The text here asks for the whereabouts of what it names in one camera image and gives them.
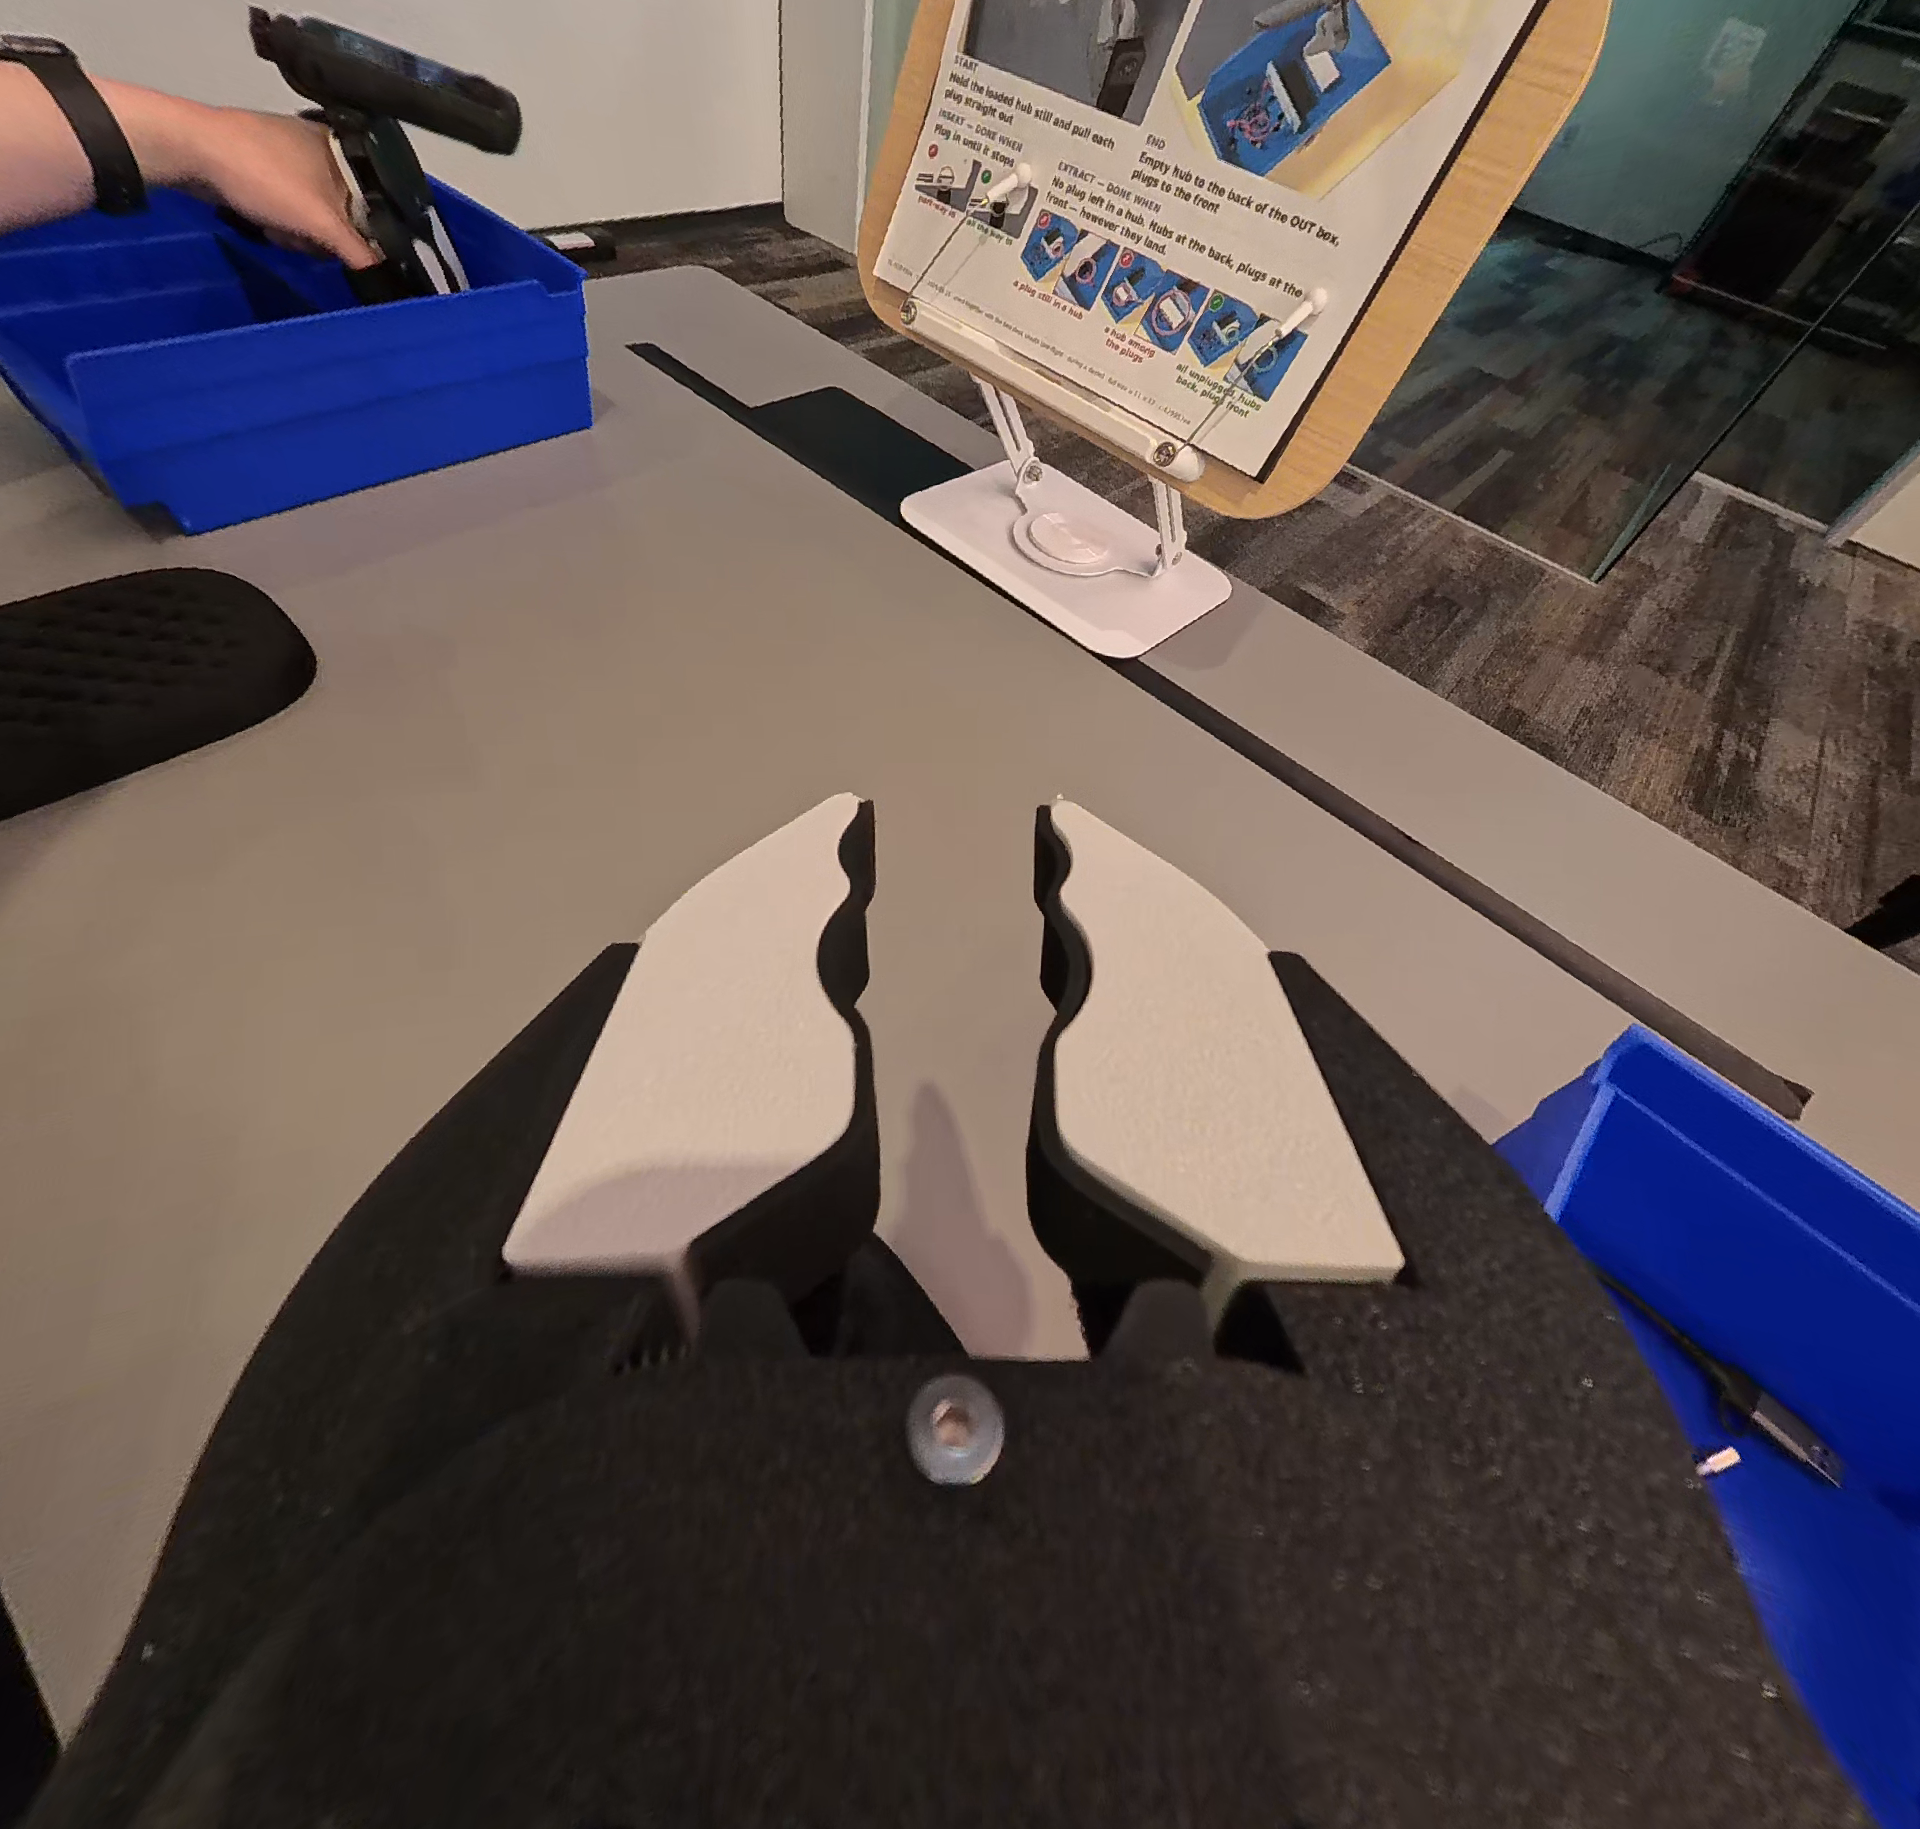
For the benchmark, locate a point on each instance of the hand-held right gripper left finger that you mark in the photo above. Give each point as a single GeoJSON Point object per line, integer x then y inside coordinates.
{"type": "Point", "coordinates": [705, 1095]}

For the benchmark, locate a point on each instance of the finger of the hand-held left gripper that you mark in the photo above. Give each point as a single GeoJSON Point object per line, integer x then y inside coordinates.
{"type": "Point", "coordinates": [445, 251]}

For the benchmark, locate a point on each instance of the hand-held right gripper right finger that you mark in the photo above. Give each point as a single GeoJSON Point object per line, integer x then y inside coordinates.
{"type": "Point", "coordinates": [1201, 1111]}

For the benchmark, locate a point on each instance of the blue plastic bin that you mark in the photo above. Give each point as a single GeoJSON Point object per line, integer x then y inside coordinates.
{"type": "Point", "coordinates": [1771, 1231]}
{"type": "Point", "coordinates": [375, 388]}

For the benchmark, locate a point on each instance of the person's left forearm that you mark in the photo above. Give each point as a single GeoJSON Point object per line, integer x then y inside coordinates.
{"type": "Point", "coordinates": [166, 133]}

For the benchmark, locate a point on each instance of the person's left hand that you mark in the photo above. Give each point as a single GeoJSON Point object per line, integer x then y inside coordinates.
{"type": "Point", "coordinates": [276, 164]}

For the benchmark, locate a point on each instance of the small dark floor box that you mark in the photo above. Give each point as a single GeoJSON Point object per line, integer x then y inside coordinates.
{"type": "Point", "coordinates": [573, 240]}

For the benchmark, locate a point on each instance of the black wristband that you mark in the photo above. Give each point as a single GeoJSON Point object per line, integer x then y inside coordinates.
{"type": "Point", "coordinates": [97, 133]}

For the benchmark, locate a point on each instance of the black textured cushion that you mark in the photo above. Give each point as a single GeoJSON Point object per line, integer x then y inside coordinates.
{"type": "Point", "coordinates": [135, 675]}

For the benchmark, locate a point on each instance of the white stand with wooden board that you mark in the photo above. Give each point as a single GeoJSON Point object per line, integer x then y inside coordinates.
{"type": "Point", "coordinates": [1081, 570]}

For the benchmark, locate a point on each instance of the printed instruction sheet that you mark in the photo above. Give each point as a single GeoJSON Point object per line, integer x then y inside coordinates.
{"type": "Point", "coordinates": [1350, 254]}

